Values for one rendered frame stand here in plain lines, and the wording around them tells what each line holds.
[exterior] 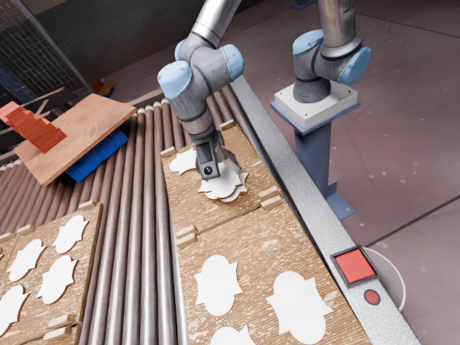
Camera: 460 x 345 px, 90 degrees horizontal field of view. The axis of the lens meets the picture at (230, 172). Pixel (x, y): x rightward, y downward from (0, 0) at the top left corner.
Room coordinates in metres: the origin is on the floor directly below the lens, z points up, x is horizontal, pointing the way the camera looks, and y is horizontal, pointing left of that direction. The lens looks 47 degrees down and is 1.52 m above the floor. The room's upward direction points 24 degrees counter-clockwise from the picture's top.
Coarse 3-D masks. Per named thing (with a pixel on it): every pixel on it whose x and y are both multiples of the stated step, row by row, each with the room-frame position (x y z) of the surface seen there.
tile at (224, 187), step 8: (224, 168) 0.52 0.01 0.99; (224, 176) 0.49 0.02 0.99; (232, 176) 0.47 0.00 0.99; (208, 184) 0.48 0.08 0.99; (216, 184) 0.47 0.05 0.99; (224, 184) 0.46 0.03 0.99; (232, 184) 0.44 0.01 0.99; (240, 184) 0.43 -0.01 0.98; (208, 192) 0.46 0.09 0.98; (216, 192) 0.44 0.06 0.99; (224, 192) 0.43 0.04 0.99; (232, 192) 0.42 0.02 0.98
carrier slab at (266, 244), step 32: (224, 224) 0.36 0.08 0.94; (256, 224) 0.32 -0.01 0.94; (288, 224) 0.28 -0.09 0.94; (192, 256) 0.31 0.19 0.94; (224, 256) 0.27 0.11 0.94; (256, 256) 0.23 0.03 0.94; (288, 256) 0.20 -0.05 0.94; (192, 288) 0.23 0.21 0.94; (256, 288) 0.16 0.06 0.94; (320, 288) 0.11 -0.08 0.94; (192, 320) 0.16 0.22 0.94; (224, 320) 0.13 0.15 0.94; (256, 320) 0.11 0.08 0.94; (352, 320) 0.04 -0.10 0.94
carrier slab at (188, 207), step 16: (192, 144) 0.77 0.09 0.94; (240, 144) 0.65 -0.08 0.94; (240, 160) 0.57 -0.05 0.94; (256, 160) 0.54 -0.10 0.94; (176, 176) 0.64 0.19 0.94; (192, 176) 0.60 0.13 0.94; (256, 176) 0.48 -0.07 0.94; (176, 192) 0.56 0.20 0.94; (192, 192) 0.53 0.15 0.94; (256, 192) 0.42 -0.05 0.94; (176, 208) 0.49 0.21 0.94; (192, 208) 0.46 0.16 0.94; (208, 208) 0.44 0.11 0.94; (224, 208) 0.41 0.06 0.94; (240, 208) 0.39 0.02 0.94; (176, 224) 0.43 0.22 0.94; (192, 224) 0.41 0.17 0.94; (208, 224) 0.38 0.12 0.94
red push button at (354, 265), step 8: (344, 256) 0.15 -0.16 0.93; (352, 256) 0.14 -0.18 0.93; (360, 256) 0.14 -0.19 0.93; (344, 264) 0.14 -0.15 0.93; (352, 264) 0.13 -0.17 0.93; (360, 264) 0.12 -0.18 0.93; (368, 264) 0.12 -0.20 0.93; (344, 272) 0.12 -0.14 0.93; (352, 272) 0.11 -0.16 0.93; (360, 272) 0.11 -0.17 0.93; (368, 272) 0.10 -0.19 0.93; (352, 280) 0.10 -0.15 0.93
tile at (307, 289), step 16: (288, 272) 0.16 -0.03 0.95; (288, 288) 0.13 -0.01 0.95; (304, 288) 0.12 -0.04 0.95; (272, 304) 0.12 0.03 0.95; (288, 304) 0.11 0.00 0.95; (304, 304) 0.09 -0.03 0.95; (320, 304) 0.08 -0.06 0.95; (288, 320) 0.08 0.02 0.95; (304, 320) 0.07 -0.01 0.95; (320, 320) 0.06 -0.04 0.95; (304, 336) 0.05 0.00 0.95; (320, 336) 0.04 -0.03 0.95
